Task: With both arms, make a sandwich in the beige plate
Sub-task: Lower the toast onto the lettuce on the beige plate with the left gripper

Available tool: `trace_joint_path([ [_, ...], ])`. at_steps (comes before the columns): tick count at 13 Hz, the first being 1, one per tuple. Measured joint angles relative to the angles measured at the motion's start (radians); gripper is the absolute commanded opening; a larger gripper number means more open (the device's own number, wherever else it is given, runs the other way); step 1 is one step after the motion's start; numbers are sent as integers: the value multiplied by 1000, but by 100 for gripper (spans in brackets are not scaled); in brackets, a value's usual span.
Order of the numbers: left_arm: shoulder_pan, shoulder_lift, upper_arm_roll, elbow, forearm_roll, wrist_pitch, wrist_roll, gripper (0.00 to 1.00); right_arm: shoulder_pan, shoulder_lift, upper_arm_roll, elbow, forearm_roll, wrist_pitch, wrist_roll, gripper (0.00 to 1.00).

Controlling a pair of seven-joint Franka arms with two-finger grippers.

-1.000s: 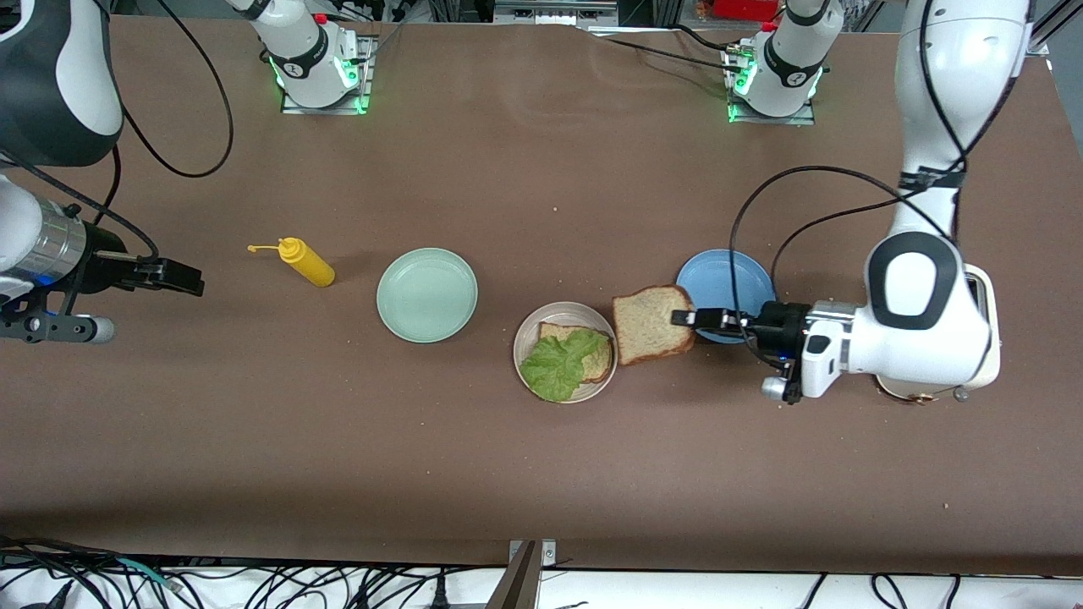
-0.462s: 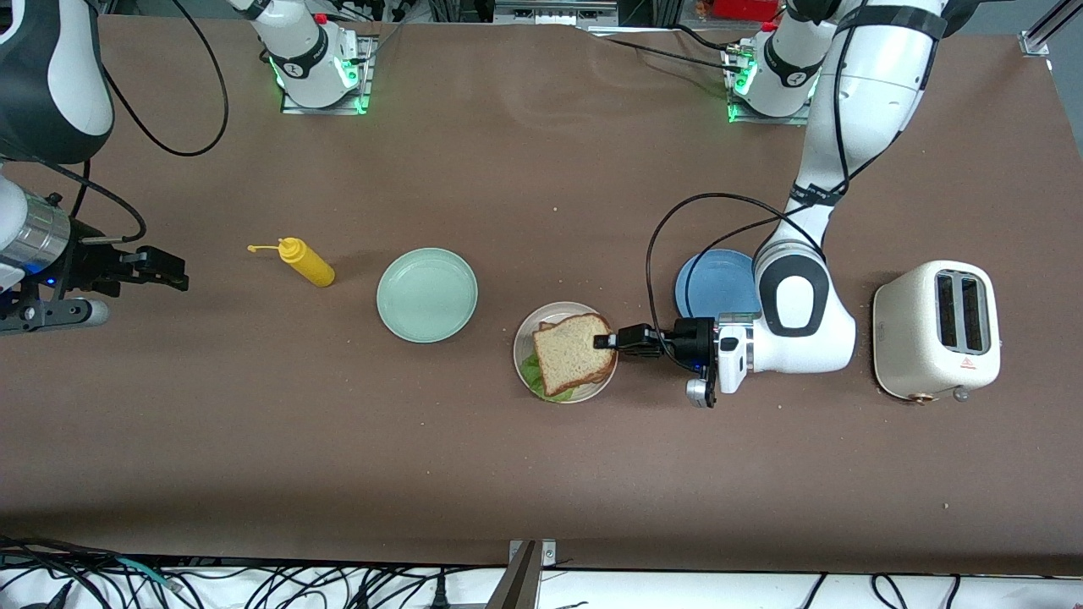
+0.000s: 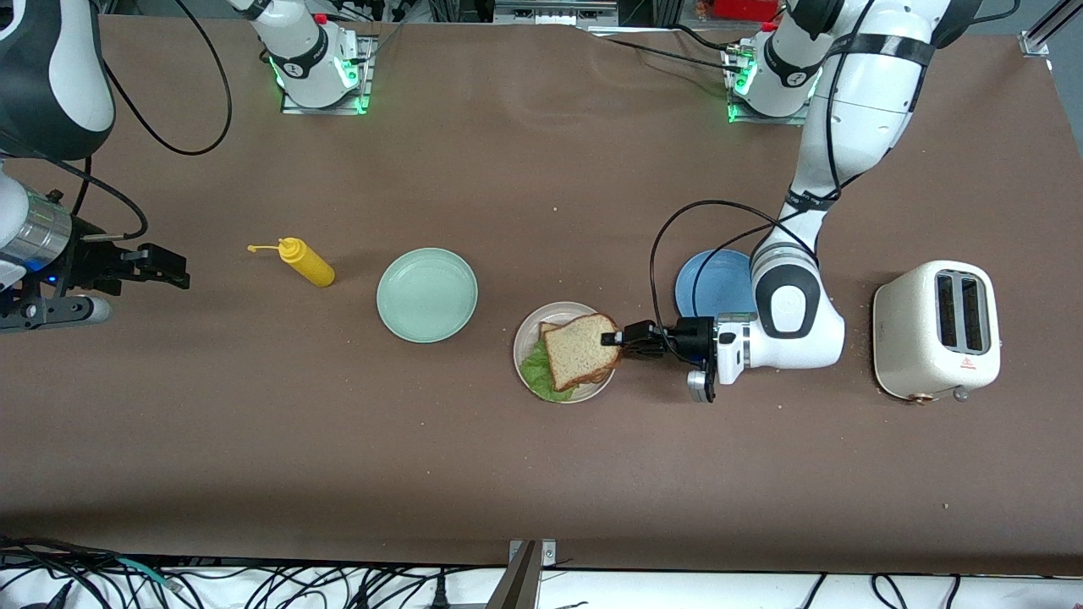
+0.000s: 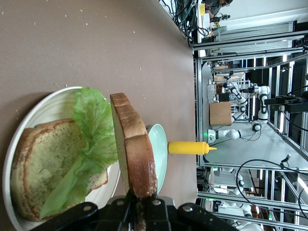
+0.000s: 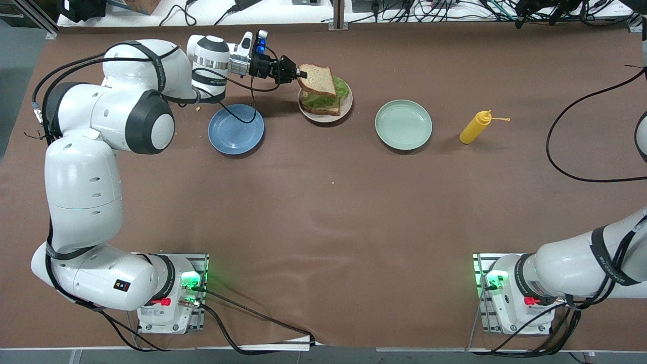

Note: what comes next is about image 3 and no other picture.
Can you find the green lettuce leaf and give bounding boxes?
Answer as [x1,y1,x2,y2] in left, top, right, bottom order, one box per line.
[520,338,598,403]

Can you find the yellow squeeze bottle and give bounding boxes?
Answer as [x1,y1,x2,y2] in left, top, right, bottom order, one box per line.
[248,237,336,288]

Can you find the blue plate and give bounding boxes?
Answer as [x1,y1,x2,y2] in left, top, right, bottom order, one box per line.
[674,249,760,320]

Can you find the beige plate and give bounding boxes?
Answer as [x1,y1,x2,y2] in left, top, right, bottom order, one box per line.
[513,301,619,404]

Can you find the mint green plate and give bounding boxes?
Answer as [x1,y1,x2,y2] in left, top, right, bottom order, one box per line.
[376,247,480,344]

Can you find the white toaster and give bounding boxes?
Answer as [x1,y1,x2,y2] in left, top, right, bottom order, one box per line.
[872,260,1002,405]

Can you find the red box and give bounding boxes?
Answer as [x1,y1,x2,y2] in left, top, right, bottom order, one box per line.
[713,0,783,22]

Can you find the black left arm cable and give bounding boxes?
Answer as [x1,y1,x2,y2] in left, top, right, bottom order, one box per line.
[649,0,881,365]

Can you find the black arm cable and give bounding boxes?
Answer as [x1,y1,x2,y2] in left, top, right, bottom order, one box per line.
[0,0,234,244]
[649,0,881,365]

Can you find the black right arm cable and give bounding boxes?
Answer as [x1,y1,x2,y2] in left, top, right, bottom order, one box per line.
[0,0,234,244]

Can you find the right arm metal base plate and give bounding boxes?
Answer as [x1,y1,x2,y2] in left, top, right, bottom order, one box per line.
[279,34,377,115]

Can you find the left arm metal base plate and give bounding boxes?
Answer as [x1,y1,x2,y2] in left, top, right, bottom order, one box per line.
[726,47,805,126]

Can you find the silver table edge bracket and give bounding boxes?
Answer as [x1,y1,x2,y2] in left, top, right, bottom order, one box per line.
[508,538,558,569]

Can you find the dark metal frame strut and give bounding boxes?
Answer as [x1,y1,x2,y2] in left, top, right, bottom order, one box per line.
[485,541,542,609]

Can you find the black base power cable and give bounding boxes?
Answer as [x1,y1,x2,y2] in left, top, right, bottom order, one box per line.
[588,24,745,77]

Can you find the tangled black floor cables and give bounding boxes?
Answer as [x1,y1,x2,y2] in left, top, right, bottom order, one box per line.
[0,533,475,609]

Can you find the teal floor cable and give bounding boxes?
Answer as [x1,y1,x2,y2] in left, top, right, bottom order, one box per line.
[117,556,184,592]

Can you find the silver back frame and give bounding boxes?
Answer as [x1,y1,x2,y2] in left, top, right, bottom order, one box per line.
[493,0,620,26]

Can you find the aluminium frame rail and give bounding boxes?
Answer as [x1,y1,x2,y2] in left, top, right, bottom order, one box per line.
[1020,0,1083,58]

